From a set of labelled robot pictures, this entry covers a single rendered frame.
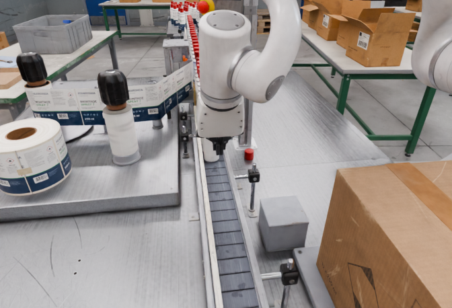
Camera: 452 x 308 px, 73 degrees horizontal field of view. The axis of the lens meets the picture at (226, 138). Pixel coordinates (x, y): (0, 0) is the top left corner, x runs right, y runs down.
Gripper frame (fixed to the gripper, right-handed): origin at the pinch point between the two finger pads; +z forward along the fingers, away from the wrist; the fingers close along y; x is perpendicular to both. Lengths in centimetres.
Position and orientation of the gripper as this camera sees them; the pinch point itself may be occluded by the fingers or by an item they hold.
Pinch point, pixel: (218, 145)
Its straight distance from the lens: 72.4
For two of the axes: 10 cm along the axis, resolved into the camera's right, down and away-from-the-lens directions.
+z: -0.5, 6.4, 7.6
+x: 1.3, 7.6, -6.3
